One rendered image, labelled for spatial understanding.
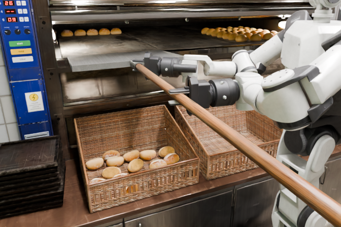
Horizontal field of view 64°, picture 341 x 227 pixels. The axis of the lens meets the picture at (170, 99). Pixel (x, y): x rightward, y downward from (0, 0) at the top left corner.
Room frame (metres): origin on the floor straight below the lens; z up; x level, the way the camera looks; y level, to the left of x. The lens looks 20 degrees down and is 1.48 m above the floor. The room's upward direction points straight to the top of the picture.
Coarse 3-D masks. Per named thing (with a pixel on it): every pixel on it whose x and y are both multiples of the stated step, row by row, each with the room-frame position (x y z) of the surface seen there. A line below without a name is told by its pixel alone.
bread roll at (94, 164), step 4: (92, 160) 1.30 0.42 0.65; (96, 160) 1.30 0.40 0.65; (100, 160) 1.31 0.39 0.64; (88, 164) 1.28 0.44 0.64; (92, 164) 1.28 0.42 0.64; (96, 164) 1.29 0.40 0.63; (100, 164) 1.30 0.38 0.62; (88, 168) 1.28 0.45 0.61; (92, 168) 1.28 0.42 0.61; (96, 168) 1.29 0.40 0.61
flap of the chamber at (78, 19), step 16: (64, 16) 1.30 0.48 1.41; (80, 16) 1.33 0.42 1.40; (96, 16) 1.36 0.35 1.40; (112, 16) 1.39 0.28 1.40; (128, 16) 1.42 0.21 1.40; (144, 16) 1.45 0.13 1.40; (160, 16) 1.48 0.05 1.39; (176, 16) 1.51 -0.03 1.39; (192, 16) 1.55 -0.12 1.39; (208, 16) 1.59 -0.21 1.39; (224, 16) 1.63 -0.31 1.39; (240, 16) 1.70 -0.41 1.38; (256, 16) 1.79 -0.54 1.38; (272, 16) 1.89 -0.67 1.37; (288, 16) 2.00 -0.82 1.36
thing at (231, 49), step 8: (192, 48) 1.78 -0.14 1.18; (200, 48) 1.78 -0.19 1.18; (208, 48) 1.78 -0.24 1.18; (216, 48) 1.79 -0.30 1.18; (224, 48) 1.81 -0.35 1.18; (232, 48) 1.83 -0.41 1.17; (240, 48) 1.86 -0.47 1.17; (248, 48) 1.88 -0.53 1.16; (256, 48) 1.91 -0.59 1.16; (64, 64) 1.43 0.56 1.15
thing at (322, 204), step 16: (160, 80) 0.93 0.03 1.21; (176, 96) 0.78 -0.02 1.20; (192, 112) 0.68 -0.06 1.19; (208, 112) 0.64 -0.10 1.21; (224, 128) 0.55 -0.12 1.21; (240, 144) 0.49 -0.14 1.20; (256, 160) 0.44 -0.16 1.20; (272, 160) 0.42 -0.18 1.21; (272, 176) 0.40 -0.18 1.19; (288, 176) 0.38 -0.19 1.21; (304, 192) 0.34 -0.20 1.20; (320, 192) 0.34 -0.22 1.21; (320, 208) 0.32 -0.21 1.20; (336, 208) 0.30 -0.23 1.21; (336, 224) 0.29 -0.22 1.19
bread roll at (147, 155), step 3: (144, 150) 1.40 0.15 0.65; (147, 150) 1.40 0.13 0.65; (150, 150) 1.40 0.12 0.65; (153, 150) 1.41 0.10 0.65; (141, 153) 1.39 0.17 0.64; (144, 153) 1.38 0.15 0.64; (147, 153) 1.38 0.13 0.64; (150, 153) 1.39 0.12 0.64; (153, 153) 1.39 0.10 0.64; (141, 156) 1.38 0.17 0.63; (144, 156) 1.37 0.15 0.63; (147, 156) 1.37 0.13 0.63; (150, 156) 1.38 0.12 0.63; (153, 156) 1.39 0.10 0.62; (144, 159) 1.37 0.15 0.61; (147, 159) 1.37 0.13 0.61; (150, 159) 1.38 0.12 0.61
